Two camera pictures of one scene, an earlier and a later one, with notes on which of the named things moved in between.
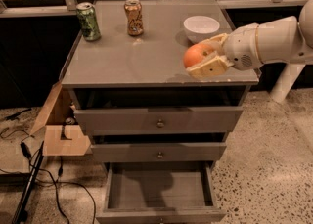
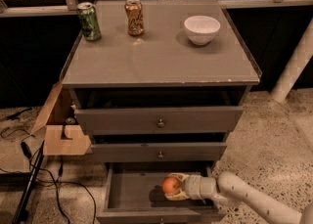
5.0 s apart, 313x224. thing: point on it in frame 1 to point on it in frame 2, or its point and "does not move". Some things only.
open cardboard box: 62,135 does not move
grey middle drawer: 158,147 does not move
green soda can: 89,21 does not move
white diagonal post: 286,81 does not move
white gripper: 241,46 to 194,186
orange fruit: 196,53 to 171,185
